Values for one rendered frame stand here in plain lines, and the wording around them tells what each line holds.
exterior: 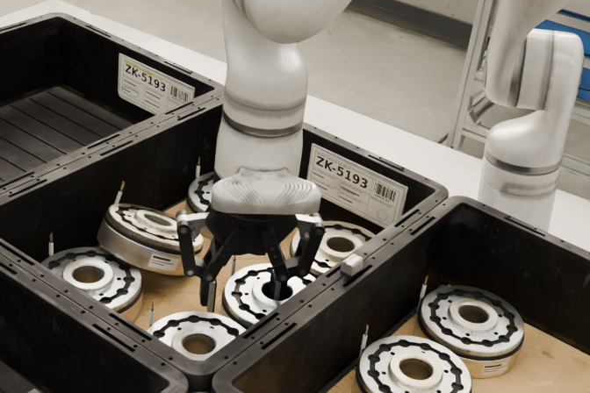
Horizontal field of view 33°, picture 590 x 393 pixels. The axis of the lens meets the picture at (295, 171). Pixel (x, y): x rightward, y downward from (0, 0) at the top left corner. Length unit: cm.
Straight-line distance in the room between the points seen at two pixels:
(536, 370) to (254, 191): 35
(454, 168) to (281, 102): 78
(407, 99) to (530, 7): 238
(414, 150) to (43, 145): 62
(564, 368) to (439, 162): 63
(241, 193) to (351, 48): 292
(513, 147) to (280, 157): 42
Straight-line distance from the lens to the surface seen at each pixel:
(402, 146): 160
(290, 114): 83
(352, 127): 163
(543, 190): 122
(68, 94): 137
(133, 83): 127
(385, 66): 362
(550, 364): 102
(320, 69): 351
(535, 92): 115
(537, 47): 115
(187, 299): 100
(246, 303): 95
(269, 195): 82
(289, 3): 76
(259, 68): 82
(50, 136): 127
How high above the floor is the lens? 145
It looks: 30 degrees down
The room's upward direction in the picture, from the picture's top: 8 degrees clockwise
